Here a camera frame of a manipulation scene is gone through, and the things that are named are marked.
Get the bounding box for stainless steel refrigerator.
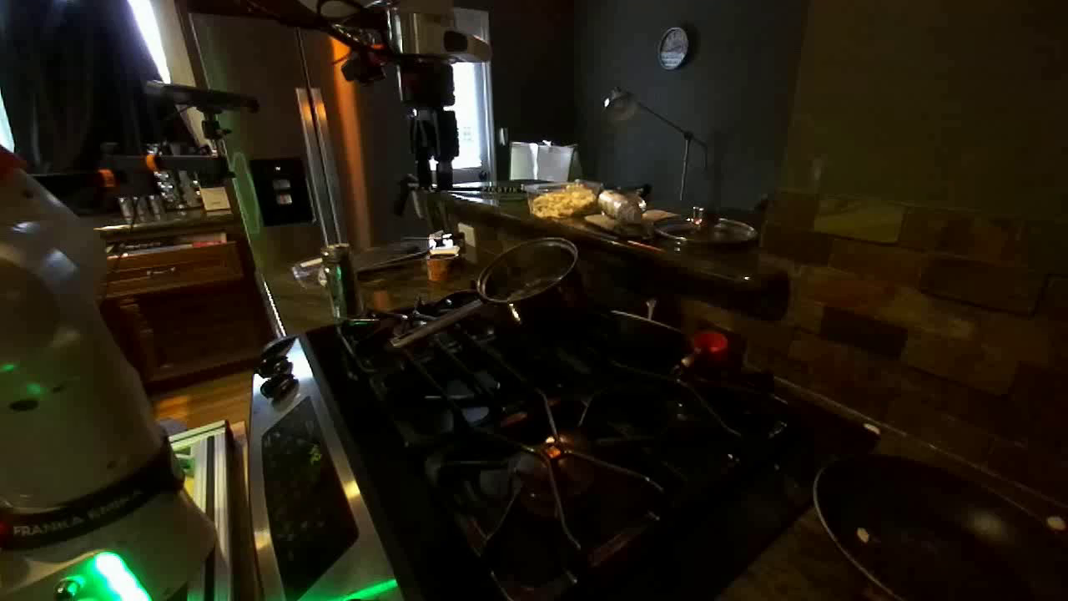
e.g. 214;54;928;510
187;10;428;253

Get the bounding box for clear plastic container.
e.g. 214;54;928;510
506;138;582;186

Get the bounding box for black gas stove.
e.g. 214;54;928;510
246;296;827;601

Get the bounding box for metal robot mounting frame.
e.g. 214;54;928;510
165;419;237;601

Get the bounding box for black camera stand equipment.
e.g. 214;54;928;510
92;76;265;228

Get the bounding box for grey desk lamp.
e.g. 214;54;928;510
599;87;719;211

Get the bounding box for clear drinking glass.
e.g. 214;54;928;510
292;241;368;325

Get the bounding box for wooden drawer cabinet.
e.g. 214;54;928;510
92;228;276;393

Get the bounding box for red round knob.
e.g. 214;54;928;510
687;325;737;364

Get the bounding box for round wall clock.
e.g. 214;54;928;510
655;24;694;75

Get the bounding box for small white box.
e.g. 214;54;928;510
423;228;482;261

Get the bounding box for black frying pan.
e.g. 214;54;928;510
810;451;1068;601

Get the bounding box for glass lid with steel knob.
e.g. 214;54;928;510
650;215;766;253

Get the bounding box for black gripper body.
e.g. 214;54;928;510
396;49;465;117

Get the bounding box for black wall switch panel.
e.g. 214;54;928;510
246;158;313;228

